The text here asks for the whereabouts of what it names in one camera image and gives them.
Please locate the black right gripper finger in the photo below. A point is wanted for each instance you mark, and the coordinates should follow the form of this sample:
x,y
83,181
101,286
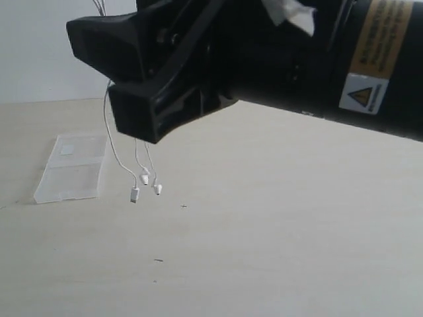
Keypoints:
x,y
120,47
176,91

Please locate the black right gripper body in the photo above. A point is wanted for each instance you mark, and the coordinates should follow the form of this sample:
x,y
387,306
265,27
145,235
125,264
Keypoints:
x,y
258,54

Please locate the white wired earphones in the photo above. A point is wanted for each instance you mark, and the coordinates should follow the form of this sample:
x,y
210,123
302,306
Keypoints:
x,y
143,177

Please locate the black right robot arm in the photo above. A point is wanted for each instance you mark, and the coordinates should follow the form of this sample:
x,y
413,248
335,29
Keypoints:
x,y
383,84

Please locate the clear plastic storage box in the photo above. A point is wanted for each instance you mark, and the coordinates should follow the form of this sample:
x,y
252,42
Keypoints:
x,y
74,168

